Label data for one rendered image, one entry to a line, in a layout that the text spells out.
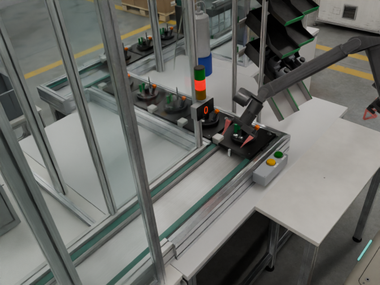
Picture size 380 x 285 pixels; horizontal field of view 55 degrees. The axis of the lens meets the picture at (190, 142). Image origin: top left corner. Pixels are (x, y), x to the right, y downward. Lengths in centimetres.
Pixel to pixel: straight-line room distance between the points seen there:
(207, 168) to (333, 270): 120
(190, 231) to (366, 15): 484
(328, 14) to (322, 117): 389
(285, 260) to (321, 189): 88
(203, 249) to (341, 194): 71
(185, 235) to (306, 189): 66
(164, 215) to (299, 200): 63
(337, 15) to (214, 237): 487
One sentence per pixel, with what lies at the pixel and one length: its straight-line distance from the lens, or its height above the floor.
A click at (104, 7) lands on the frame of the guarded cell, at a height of 191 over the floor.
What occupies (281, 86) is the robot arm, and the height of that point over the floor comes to 138.
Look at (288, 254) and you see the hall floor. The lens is 264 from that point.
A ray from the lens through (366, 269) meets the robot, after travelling 235.
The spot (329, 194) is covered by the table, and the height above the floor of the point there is 86.
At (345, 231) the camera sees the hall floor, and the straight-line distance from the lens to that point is 285.
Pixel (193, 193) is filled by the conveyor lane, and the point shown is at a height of 92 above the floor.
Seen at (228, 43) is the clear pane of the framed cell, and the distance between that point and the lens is 291.
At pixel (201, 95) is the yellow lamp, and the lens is 167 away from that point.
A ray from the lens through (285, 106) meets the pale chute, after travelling 208.
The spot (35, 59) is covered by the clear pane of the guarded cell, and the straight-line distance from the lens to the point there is 76.
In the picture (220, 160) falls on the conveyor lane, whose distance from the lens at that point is 186.
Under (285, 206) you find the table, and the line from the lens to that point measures 174.
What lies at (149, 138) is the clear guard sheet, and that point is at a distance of 157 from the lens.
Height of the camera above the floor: 213
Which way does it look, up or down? 38 degrees down
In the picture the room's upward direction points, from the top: 5 degrees counter-clockwise
